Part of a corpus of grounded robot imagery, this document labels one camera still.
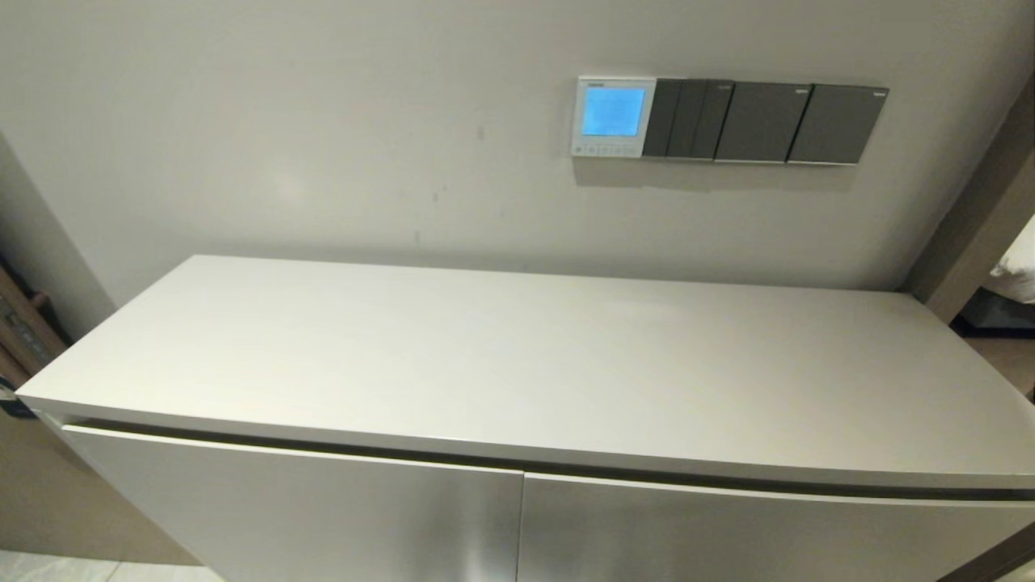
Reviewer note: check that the white wall thermostat panel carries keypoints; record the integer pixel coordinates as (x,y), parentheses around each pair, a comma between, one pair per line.
(613,113)

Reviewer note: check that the white sideboard cabinet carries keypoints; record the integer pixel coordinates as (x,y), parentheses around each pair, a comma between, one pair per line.
(501,356)

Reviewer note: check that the white cabinet door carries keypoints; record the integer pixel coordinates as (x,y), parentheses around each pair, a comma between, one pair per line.
(728,541)
(307,517)

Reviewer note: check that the dark bed base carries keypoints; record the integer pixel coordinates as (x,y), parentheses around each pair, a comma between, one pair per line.
(999,315)

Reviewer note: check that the white bedding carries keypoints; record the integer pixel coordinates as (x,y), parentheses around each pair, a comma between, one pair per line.
(1020,267)

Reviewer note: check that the grey triple rocker switch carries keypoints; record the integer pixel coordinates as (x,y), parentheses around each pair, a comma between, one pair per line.
(687,120)

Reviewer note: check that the grey single wall switch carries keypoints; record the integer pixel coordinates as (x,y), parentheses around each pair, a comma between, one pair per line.
(762,123)
(837,125)

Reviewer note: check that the brown door frame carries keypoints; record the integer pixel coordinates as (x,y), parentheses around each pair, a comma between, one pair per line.
(978,218)

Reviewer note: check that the brown wooden slat frame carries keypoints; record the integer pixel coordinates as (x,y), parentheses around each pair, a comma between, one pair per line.
(23,331)

